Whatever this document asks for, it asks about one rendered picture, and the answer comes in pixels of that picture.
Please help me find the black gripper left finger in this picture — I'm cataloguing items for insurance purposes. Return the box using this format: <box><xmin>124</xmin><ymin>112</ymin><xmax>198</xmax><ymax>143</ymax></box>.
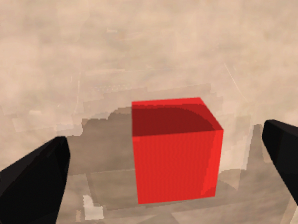
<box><xmin>0</xmin><ymin>136</ymin><xmax>71</xmax><ymax>224</ymax></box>

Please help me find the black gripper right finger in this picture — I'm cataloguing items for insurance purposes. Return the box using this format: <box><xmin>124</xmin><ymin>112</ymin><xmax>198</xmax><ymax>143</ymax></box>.
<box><xmin>262</xmin><ymin>120</ymin><xmax>298</xmax><ymax>204</ymax></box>

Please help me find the red block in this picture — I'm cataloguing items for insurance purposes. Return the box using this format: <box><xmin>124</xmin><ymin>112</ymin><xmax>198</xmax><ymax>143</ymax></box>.
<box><xmin>132</xmin><ymin>97</ymin><xmax>223</xmax><ymax>205</ymax></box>

